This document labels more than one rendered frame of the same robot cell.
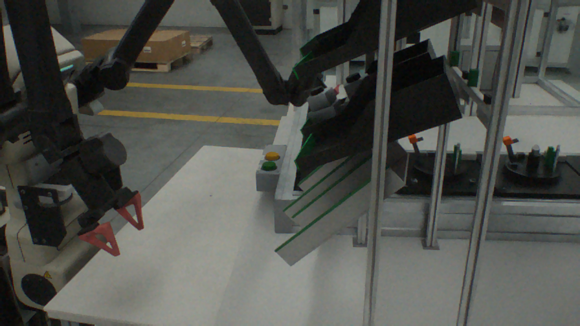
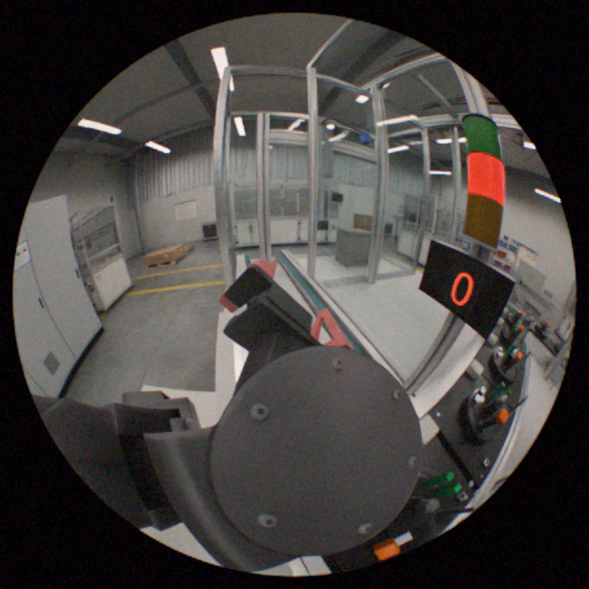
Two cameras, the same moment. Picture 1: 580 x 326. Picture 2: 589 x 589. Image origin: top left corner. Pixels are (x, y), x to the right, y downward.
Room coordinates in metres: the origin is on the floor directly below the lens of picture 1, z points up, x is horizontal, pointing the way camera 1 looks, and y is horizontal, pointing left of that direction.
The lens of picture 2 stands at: (1.37, -0.04, 1.26)
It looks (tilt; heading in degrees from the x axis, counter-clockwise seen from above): 30 degrees down; 338
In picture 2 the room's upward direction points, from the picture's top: straight up
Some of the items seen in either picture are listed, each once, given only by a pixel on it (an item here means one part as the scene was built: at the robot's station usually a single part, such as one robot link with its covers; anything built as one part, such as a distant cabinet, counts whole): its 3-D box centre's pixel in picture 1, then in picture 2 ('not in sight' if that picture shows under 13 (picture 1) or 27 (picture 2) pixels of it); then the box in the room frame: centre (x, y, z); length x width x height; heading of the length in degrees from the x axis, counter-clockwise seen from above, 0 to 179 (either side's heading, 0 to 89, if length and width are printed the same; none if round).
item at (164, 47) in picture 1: (138, 49); (163, 256); (6.79, 2.12, 0.20); 1.20 x 0.80 x 0.41; 77
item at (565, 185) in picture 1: (534, 158); (510, 359); (1.18, -0.64, 1.01); 0.24 x 0.24 x 0.13; 85
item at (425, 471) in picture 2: not in sight; (406, 505); (1.23, -0.14, 0.98); 0.14 x 0.14 x 0.02
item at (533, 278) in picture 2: not in sight; (538, 294); (-0.77, -7.67, 0.69); 2.42 x 1.03 x 1.38; 167
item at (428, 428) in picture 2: not in sight; (421, 431); (1.31, -0.25, 0.97); 0.05 x 0.05 x 0.04; 85
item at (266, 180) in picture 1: (272, 166); not in sight; (1.33, 0.06, 0.93); 0.21 x 0.07 x 0.06; 175
